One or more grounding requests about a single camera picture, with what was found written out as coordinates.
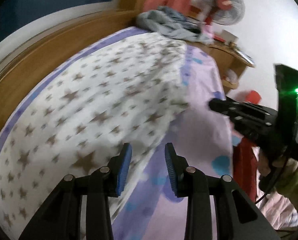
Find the pile of grey-blue clothes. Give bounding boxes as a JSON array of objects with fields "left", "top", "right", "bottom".
[{"left": 136, "top": 6, "right": 209, "bottom": 43}]

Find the standing fan with red hub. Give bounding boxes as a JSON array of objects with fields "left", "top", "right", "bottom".
[{"left": 196, "top": 0, "right": 246, "bottom": 30}]

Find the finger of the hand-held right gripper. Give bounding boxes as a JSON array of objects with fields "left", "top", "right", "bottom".
[
  {"left": 208, "top": 98, "right": 278, "bottom": 123},
  {"left": 229, "top": 116, "right": 280, "bottom": 146}
]

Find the purple dotted bed sheet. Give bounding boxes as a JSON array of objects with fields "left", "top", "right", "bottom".
[{"left": 0, "top": 26, "right": 236, "bottom": 240}]

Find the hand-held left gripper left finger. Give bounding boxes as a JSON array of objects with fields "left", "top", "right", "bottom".
[{"left": 18, "top": 142, "right": 133, "bottom": 240}]

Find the flat tablet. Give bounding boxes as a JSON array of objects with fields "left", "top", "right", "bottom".
[{"left": 235, "top": 49, "right": 255, "bottom": 67}]

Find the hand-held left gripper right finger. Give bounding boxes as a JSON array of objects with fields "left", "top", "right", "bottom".
[{"left": 164, "top": 142, "right": 282, "bottom": 240}]

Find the pink striped cloth stack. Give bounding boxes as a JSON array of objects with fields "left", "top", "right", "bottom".
[{"left": 255, "top": 194, "right": 298, "bottom": 230}]

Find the white star print cloth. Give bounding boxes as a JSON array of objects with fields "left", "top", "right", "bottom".
[{"left": 0, "top": 31, "right": 191, "bottom": 240}]

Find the wooden bed frame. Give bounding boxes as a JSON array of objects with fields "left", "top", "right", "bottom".
[{"left": 0, "top": 0, "right": 256, "bottom": 153}]

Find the person's right forearm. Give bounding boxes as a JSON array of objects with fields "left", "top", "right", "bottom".
[{"left": 274, "top": 159, "right": 298, "bottom": 199}]

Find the person's right hand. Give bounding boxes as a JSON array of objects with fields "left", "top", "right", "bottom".
[{"left": 258, "top": 151, "right": 298, "bottom": 178}]

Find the white printed box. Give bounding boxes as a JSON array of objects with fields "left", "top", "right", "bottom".
[{"left": 220, "top": 29, "right": 240, "bottom": 43}]

